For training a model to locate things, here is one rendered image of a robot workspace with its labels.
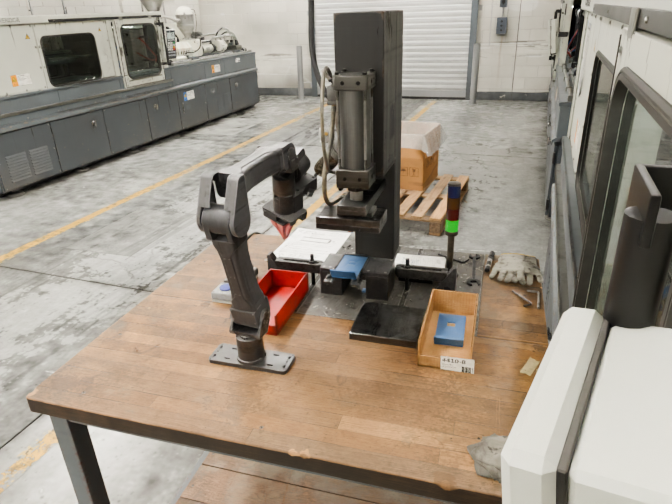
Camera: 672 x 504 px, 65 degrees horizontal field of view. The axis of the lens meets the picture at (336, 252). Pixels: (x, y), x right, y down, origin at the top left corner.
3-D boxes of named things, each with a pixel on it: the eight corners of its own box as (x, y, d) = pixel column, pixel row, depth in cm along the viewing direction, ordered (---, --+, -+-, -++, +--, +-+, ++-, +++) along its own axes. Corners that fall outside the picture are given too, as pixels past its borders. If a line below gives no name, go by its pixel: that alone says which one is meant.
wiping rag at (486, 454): (467, 434, 105) (464, 479, 93) (468, 422, 104) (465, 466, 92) (542, 446, 101) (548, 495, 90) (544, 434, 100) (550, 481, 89)
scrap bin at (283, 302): (234, 330, 140) (232, 310, 137) (271, 285, 162) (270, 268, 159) (277, 336, 137) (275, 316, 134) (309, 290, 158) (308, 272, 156)
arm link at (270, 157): (266, 136, 128) (187, 180, 104) (299, 138, 125) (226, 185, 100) (272, 184, 134) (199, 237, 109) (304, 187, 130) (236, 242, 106)
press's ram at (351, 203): (315, 239, 148) (309, 132, 136) (341, 208, 171) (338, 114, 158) (378, 245, 143) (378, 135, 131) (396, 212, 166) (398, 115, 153)
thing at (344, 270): (330, 279, 146) (329, 269, 145) (345, 256, 159) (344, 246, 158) (354, 282, 144) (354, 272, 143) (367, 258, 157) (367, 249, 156)
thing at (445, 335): (433, 346, 129) (433, 336, 128) (439, 314, 143) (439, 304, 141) (462, 350, 128) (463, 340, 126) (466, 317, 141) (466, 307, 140)
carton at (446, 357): (417, 368, 124) (418, 340, 121) (431, 313, 146) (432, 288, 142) (473, 376, 121) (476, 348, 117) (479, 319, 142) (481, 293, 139)
